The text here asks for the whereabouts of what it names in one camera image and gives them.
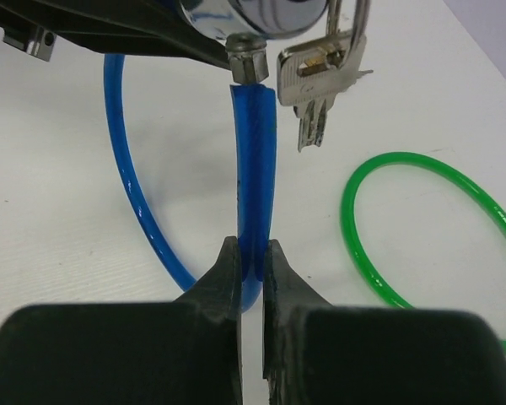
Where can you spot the blue cable lock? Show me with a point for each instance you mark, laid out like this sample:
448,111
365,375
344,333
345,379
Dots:
243,26

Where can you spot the blue lock key bunch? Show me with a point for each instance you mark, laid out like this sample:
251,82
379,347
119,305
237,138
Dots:
312,74

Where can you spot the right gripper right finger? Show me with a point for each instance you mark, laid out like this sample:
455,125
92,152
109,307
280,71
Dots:
318,353

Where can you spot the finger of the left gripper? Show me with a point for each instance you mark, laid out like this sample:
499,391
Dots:
138,28

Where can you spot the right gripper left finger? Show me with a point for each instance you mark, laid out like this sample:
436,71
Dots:
186,351

